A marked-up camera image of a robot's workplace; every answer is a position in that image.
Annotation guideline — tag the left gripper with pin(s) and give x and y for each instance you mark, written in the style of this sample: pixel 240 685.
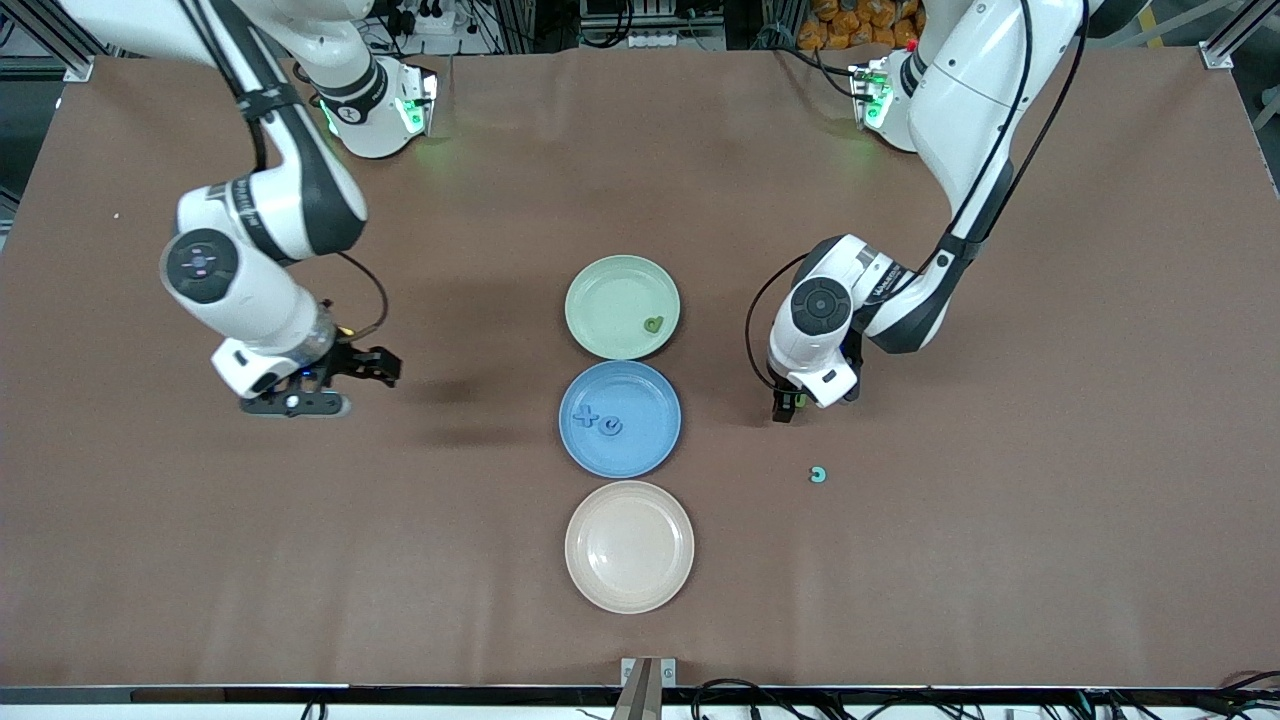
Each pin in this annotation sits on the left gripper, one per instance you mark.
pixel 787 403

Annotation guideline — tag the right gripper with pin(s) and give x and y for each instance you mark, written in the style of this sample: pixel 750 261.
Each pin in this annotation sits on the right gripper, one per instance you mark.
pixel 352 361

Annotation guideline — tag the blue foam letter e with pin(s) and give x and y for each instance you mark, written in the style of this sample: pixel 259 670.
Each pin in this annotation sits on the blue foam letter e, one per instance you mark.
pixel 603 427

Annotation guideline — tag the blue foam letter x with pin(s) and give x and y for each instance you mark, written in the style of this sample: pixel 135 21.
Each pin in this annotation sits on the blue foam letter x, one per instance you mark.
pixel 586 413

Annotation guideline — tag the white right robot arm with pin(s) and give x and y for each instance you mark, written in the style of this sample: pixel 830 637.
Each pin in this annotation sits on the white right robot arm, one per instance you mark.
pixel 250 290

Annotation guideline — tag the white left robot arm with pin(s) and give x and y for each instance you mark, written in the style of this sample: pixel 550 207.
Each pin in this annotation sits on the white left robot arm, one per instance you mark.
pixel 960 90

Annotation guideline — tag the teal foam letter c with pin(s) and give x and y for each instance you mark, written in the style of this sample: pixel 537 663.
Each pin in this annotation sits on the teal foam letter c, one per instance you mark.
pixel 822 478

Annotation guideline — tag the blue plate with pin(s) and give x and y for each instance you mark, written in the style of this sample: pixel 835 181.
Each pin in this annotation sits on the blue plate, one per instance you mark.
pixel 640 445

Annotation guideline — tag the green plate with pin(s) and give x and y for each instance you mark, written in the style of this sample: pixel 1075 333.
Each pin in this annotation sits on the green plate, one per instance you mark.
pixel 615 305

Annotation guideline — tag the beige plate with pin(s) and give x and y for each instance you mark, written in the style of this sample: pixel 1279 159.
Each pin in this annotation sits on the beige plate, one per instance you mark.
pixel 630 545

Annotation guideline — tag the white power strip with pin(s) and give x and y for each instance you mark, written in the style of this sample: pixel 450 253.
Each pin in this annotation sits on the white power strip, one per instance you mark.
pixel 430 15

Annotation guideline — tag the orange snack bags pile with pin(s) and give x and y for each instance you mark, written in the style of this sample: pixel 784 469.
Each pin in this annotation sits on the orange snack bags pile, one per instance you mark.
pixel 850 25

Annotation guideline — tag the white equipment rack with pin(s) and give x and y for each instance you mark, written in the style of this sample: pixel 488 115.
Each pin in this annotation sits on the white equipment rack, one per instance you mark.
pixel 650 25

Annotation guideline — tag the metal table edge bracket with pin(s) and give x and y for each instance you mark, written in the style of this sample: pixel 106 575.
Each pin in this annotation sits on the metal table edge bracket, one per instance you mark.
pixel 648 685

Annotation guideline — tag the aluminium table edge rail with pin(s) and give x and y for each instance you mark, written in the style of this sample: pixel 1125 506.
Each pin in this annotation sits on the aluminium table edge rail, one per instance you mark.
pixel 300 694

